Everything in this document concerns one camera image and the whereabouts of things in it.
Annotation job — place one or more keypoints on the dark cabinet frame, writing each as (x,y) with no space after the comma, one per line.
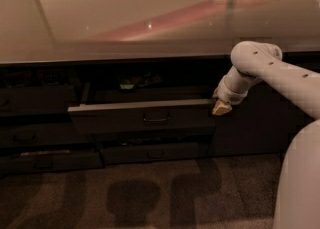
(174,72)

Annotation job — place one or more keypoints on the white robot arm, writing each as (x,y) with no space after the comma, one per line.
(298,193)

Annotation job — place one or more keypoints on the green snack packet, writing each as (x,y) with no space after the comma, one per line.
(134,83)

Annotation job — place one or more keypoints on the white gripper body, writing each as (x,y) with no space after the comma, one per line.
(231,95)

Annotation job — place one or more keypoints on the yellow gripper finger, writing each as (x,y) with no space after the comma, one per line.
(220,108)

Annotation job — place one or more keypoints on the dark drawer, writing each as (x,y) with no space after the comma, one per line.
(36,100)
(73,160)
(111,111)
(153,138)
(41,135)
(152,153)

